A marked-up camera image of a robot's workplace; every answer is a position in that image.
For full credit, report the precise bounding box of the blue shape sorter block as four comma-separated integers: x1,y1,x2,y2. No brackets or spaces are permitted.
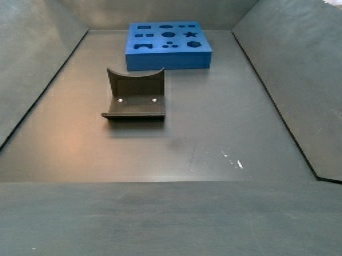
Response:
126,21,213,71

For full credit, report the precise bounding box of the black curved holder bracket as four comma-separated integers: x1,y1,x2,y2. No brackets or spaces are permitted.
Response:
102,69,166,120

